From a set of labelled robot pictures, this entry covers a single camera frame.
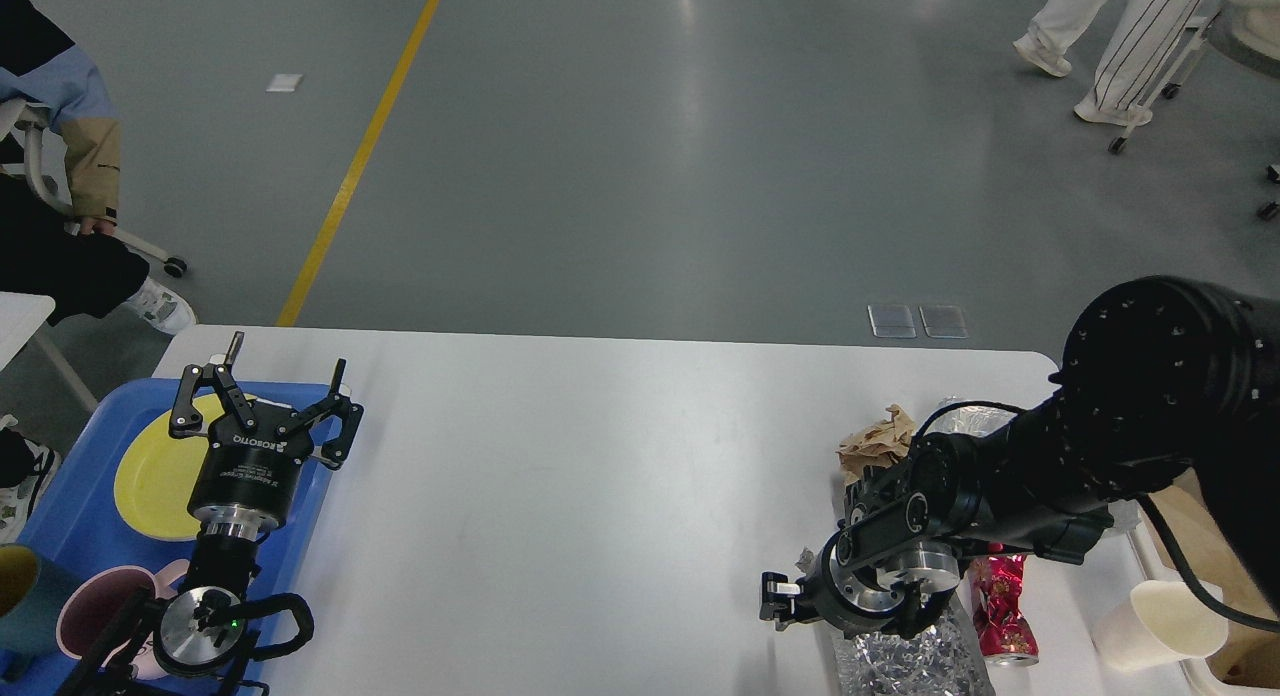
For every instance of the blue plastic tray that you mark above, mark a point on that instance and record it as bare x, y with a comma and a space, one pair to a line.
78, 527

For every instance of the yellow plastic plate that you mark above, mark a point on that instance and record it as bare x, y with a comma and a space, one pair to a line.
155, 481

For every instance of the brown paper in bin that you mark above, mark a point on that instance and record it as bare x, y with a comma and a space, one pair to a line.
1250, 657

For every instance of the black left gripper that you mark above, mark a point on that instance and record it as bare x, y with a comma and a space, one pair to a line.
245, 471

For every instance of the foil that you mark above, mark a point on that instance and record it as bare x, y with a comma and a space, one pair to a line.
942, 660
955, 415

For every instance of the crumpled brown paper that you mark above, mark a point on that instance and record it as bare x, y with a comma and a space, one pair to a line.
884, 443

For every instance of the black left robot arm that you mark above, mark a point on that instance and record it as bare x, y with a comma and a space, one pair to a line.
211, 627

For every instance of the foil front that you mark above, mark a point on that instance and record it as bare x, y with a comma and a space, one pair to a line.
942, 660

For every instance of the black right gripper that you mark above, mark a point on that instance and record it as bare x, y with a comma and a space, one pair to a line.
855, 603

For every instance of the person in black trousers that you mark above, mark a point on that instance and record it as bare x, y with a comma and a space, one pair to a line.
90, 273

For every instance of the right floor plate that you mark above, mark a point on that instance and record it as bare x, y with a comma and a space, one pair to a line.
942, 321

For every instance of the pink HOME mug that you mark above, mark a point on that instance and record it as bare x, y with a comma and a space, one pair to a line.
87, 615

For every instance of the floor plate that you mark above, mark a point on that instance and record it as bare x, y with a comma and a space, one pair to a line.
892, 321
942, 321

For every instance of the teal cup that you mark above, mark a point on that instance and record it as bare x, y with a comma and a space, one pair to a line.
33, 592

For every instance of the white side table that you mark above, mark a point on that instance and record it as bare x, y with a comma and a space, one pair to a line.
21, 316

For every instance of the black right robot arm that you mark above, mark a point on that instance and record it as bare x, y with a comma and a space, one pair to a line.
1159, 376

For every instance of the crushed red can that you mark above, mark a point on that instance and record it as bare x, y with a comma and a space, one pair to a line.
1004, 635

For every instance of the person in white tracksuit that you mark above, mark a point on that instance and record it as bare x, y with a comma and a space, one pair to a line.
1141, 43

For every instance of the left floor plate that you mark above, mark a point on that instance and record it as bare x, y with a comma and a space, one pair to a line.
892, 321

